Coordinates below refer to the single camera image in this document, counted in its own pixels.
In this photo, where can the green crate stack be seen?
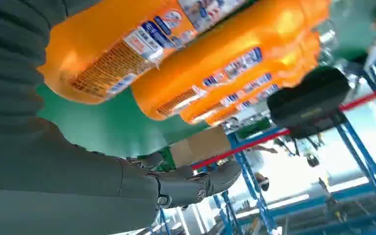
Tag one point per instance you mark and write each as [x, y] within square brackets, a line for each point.
[353, 29]

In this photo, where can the red barrier bar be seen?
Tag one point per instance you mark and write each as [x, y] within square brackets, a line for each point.
[256, 141]

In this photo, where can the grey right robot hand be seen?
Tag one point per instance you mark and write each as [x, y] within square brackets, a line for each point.
[61, 181]

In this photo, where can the open cardboard box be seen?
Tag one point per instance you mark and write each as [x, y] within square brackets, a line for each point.
[201, 146]

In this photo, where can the black headset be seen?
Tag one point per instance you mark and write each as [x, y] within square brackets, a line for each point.
[313, 161]

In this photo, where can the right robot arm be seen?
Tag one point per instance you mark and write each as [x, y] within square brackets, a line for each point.
[9, 65]

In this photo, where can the green plastic crate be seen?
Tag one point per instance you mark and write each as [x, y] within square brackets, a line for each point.
[254, 129]

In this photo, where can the blue metal rack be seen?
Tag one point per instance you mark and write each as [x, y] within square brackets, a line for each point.
[251, 178]

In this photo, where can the black bag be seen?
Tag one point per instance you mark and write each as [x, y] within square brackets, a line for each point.
[324, 129]

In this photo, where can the person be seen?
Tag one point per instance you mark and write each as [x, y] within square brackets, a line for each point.
[257, 159]

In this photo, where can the black carrying case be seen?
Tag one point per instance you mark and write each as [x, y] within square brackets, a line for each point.
[304, 97]

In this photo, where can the green table mat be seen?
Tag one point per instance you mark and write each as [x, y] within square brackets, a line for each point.
[110, 129]

